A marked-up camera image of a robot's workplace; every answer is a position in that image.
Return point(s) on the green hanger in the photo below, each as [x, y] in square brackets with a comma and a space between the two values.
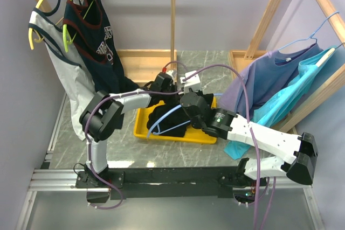
[75, 21]

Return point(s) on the yellow plastic tray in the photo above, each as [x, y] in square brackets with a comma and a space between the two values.
[192, 135]

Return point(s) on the light blue hanger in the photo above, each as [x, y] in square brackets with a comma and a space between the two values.
[161, 118]

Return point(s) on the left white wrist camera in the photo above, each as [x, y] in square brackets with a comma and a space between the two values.
[171, 72]

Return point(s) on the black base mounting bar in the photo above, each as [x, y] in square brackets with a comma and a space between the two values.
[176, 182]

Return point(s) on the purple blue shirt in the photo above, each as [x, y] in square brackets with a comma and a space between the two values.
[263, 78]

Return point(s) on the navy jersey tank top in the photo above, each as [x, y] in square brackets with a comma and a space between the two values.
[98, 53]

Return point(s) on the wooden clothes rack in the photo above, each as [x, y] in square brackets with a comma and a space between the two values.
[327, 89]
[142, 65]

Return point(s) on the right wooden clothes rack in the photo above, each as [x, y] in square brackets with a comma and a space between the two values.
[327, 89]

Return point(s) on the left wooden clothes rack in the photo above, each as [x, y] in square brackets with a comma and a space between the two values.
[142, 65]

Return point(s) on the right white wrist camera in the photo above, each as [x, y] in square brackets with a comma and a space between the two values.
[193, 84]

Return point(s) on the wooden hanger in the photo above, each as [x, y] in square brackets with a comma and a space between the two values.
[325, 57]

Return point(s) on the white tank top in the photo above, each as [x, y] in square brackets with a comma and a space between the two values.
[71, 71]

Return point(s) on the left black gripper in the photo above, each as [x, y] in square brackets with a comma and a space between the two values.
[174, 100]

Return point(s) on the cyan shirt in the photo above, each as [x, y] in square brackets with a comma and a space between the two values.
[282, 102]

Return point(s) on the black tank top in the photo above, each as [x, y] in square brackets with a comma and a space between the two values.
[167, 119]

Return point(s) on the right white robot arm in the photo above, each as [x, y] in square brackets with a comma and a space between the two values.
[293, 156]

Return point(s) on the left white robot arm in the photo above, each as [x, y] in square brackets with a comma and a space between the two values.
[105, 113]

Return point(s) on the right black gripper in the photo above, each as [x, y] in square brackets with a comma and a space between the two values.
[190, 89]

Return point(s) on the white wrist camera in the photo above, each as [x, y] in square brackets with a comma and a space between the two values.
[171, 72]
[193, 84]

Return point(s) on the yellow hanger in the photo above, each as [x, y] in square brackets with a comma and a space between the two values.
[39, 12]

